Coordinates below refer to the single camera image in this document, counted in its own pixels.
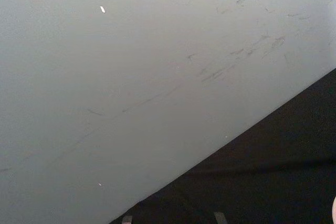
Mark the black table cloth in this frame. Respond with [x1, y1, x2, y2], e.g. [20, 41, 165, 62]
[109, 68, 336, 224]

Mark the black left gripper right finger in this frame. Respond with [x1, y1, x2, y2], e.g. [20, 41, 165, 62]
[213, 211, 227, 224]

